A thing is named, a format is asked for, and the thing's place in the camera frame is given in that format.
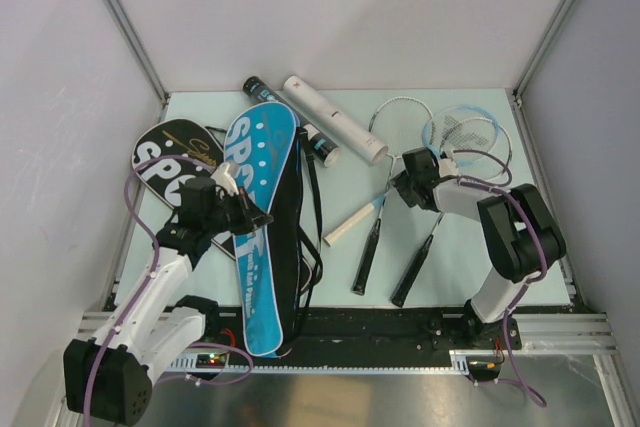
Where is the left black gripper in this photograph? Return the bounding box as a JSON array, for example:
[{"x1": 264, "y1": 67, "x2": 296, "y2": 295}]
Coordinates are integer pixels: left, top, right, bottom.
[{"x1": 204, "y1": 186, "x2": 272, "y2": 236}]

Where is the light blue racket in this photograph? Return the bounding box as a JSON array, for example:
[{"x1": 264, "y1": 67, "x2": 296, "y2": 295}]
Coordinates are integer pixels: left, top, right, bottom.
[{"x1": 352, "y1": 99, "x2": 512, "y2": 296}]

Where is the blue racket bag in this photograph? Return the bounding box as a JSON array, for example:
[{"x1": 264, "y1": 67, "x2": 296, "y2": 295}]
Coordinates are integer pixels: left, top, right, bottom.
[{"x1": 224, "y1": 101, "x2": 322, "y2": 358}]

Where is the black shuttlecock tube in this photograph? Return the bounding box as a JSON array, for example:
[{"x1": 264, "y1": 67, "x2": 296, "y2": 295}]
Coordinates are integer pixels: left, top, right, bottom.
[{"x1": 242, "y1": 76, "x2": 341, "y2": 168}]

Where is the white shuttlecock tube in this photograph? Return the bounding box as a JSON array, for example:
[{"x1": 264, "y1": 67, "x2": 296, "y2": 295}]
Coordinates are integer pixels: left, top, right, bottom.
[{"x1": 283, "y1": 75, "x2": 388, "y2": 165}]

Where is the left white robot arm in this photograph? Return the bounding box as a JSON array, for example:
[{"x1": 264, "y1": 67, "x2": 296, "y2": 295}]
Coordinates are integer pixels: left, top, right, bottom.
[{"x1": 63, "y1": 177, "x2": 273, "y2": 426}]

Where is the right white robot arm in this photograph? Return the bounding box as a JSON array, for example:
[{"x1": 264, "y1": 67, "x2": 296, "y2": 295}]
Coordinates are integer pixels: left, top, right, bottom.
[{"x1": 391, "y1": 147, "x2": 567, "y2": 348}]

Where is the white racket left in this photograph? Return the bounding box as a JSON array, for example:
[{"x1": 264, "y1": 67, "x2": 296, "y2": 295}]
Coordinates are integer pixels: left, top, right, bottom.
[{"x1": 324, "y1": 96, "x2": 433, "y2": 247}]

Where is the white black racket right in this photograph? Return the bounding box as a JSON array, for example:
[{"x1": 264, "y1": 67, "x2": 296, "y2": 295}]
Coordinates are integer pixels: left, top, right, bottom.
[{"x1": 391, "y1": 115, "x2": 512, "y2": 308}]

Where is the black racket bag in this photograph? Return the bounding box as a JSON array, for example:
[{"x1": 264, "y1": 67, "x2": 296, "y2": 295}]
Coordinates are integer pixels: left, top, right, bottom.
[{"x1": 131, "y1": 119, "x2": 236, "y2": 261}]

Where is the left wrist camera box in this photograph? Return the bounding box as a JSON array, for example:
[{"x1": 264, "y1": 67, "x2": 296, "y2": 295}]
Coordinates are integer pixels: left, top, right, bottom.
[{"x1": 210, "y1": 161, "x2": 239, "y2": 196}]

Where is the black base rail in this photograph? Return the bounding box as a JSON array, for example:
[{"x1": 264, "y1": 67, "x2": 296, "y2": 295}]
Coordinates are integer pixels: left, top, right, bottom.
[{"x1": 167, "y1": 304, "x2": 521, "y2": 368}]

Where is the grey cable duct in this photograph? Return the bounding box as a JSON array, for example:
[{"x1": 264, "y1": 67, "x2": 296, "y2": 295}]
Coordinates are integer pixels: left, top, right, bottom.
[{"x1": 165, "y1": 352, "x2": 469, "y2": 375}]

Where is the right aluminium frame post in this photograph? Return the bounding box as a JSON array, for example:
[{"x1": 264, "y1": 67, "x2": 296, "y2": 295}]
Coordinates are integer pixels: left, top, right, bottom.
[{"x1": 512, "y1": 0, "x2": 609, "y2": 108}]

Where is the aluminium frame post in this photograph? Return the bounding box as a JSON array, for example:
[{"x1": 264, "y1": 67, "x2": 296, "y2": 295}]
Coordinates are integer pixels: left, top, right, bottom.
[
  {"x1": 512, "y1": 0, "x2": 609, "y2": 108},
  {"x1": 103, "y1": 0, "x2": 169, "y2": 104}
]

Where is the left aluminium frame post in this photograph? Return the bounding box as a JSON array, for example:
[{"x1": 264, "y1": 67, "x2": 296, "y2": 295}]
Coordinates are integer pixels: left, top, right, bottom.
[{"x1": 103, "y1": 0, "x2": 169, "y2": 104}]

